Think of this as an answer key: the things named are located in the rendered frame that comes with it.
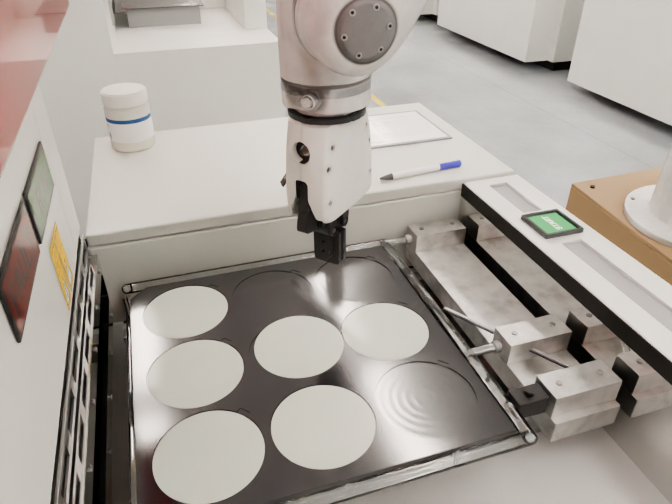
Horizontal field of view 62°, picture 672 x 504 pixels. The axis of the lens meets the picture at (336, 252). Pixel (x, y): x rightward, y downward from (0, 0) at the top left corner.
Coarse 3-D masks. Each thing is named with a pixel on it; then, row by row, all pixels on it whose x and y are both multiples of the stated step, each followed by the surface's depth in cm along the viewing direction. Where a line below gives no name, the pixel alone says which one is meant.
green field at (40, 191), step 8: (40, 152) 53; (40, 160) 53; (40, 168) 52; (48, 168) 56; (40, 176) 52; (48, 176) 55; (32, 184) 48; (40, 184) 51; (48, 184) 54; (32, 192) 48; (40, 192) 50; (48, 192) 54; (32, 200) 47; (40, 200) 50; (48, 200) 53; (32, 208) 47; (40, 208) 49; (40, 216) 49; (40, 224) 48; (40, 232) 48
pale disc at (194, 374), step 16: (176, 352) 62; (192, 352) 62; (208, 352) 62; (224, 352) 62; (160, 368) 60; (176, 368) 60; (192, 368) 60; (208, 368) 60; (224, 368) 60; (240, 368) 60; (160, 384) 58; (176, 384) 58; (192, 384) 58; (208, 384) 58; (224, 384) 58; (160, 400) 56; (176, 400) 56; (192, 400) 56; (208, 400) 56
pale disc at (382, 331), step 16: (384, 304) 69; (352, 320) 67; (368, 320) 67; (384, 320) 67; (400, 320) 67; (416, 320) 67; (352, 336) 64; (368, 336) 64; (384, 336) 64; (400, 336) 64; (416, 336) 64; (368, 352) 62; (384, 352) 62; (400, 352) 62; (416, 352) 62
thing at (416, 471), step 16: (528, 432) 53; (480, 448) 51; (496, 448) 51; (512, 448) 52; (416, 464) 50; (432, 464) 50; (448, 464) 50; (464, 464) 50; (368, 480) 48; (384, 480) 48; (400, 480) 49; (304, 496) 47; (320, 496) 47; (336, 496) 47; (352, 496) 48
